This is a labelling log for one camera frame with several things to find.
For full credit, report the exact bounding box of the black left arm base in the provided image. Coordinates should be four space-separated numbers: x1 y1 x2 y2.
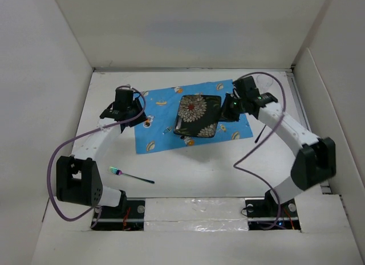
91 193 145 231

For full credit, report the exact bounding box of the purple iridescent spoon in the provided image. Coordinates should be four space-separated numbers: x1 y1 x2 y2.
254 125 266 144

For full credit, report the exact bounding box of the black floral square plate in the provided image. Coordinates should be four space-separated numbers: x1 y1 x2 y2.
173 95 221 138

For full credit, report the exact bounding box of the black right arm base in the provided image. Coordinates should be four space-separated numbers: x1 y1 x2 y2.
241 197 301 231

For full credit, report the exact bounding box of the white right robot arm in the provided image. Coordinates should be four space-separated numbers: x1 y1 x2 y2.
222 74 336 216

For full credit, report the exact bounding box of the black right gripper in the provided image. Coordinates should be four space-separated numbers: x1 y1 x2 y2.
214 92 247 123

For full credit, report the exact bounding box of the iridescent fork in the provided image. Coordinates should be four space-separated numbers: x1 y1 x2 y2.
108 166 155 184

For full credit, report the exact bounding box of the clear plastic cup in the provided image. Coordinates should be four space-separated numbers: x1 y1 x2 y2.
256 74 274 93

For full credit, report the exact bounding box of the blue space-print cloth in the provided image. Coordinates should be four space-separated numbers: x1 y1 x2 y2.
135 80 253 154

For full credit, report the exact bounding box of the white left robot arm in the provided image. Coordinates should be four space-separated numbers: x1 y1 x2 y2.
56 85 147 218

